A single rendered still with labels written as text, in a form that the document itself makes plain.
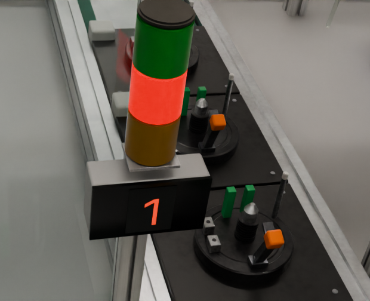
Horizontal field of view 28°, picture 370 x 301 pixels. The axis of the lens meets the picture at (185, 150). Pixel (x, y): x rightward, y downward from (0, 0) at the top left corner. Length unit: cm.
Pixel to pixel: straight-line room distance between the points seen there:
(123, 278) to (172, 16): 36
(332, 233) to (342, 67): 67
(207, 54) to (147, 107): 79
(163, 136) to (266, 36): 111
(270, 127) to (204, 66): 19
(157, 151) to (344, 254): 48
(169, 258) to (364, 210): 45
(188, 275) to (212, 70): 52
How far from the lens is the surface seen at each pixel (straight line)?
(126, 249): 85
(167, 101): 67
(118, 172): 74
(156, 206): 75
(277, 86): 161
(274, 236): 95
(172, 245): 105
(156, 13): 64
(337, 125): 154
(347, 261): 111
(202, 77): 139
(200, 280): 101
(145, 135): 69
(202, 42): 150
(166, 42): 64
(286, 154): 127
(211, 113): 114
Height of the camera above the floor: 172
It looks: 38 degrees down
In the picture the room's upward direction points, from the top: 9 degrees clockwise
